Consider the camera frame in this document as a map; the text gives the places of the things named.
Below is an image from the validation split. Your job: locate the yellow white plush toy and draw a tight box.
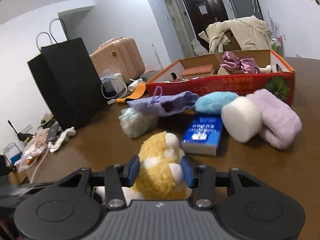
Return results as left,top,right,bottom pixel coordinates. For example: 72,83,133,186
96,131,193,207

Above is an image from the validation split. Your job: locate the blue tissue pack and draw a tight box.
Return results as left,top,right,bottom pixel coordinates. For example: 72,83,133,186
181,114,223,156

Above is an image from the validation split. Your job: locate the clear plastic cotton bag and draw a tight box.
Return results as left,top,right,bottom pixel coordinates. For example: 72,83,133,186
118,107,158,138

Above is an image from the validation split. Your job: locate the white round sponge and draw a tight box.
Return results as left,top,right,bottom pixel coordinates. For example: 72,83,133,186
221,96,263,143

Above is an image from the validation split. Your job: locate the light blue plush toy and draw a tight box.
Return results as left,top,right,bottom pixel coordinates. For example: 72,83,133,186
194,92,239,115

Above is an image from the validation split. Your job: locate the purple knit pouch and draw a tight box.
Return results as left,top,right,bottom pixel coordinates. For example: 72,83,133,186
127,86,199,117

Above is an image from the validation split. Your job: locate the lavender fluffy towel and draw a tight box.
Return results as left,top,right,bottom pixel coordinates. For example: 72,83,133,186
246,89,302,150

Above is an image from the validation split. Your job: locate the red brown layered sponge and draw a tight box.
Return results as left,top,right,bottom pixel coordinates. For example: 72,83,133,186
181,64,214,79

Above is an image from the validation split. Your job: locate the pink satin bow cloth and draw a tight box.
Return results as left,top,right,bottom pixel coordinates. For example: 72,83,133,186
220,51,259,74

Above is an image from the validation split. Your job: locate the white soft scrunchie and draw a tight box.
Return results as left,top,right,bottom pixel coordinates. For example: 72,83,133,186
258,64,277,74

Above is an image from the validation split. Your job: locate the crumpled white tissue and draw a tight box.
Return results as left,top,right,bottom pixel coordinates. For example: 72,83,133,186
48,127,76,153

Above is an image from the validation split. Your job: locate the white small bottle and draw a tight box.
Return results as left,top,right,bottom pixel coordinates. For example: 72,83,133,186
127,78,145,92

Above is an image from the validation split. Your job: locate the orange pouch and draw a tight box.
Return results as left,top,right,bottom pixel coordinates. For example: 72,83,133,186
116,83,146,104

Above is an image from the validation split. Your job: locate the red cardboard fruit box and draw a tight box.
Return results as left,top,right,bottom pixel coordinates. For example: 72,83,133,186
146,50,295,105

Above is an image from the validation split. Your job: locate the black paper shopping bag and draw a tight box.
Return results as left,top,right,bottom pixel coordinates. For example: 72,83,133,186
28,31,106,129

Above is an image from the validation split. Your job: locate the pink hard suitcase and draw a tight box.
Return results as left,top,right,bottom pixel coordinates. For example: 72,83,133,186
89,37,145,83

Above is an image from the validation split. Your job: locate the white dog figure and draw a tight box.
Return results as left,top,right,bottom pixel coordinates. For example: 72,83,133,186
191,38,209,56

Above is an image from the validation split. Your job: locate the beige coat on chair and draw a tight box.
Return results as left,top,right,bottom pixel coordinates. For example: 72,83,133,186
198,15,272,54

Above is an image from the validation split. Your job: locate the dark front door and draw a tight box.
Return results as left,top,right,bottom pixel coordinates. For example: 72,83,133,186
183,0,229,50

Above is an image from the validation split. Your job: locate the white charger with cable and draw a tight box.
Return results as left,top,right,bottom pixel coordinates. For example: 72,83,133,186
100,73,128,105

